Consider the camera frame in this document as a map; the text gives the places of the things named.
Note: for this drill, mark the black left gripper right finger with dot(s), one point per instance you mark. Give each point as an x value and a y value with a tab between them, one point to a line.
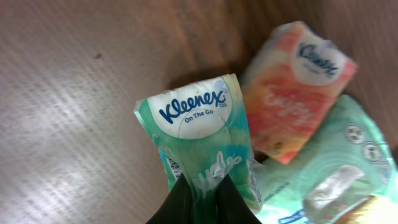
231	207

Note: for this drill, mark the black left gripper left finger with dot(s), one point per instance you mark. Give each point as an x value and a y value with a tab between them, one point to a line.
177	207

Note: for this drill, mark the green Kleenex tissue pack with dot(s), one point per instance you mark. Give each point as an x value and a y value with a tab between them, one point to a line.
201	132

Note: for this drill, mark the teal wet wipes pack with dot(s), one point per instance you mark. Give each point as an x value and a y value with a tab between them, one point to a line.
344	174

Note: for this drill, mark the orange Kleenex tissue pack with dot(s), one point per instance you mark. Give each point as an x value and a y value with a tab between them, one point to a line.
290	86

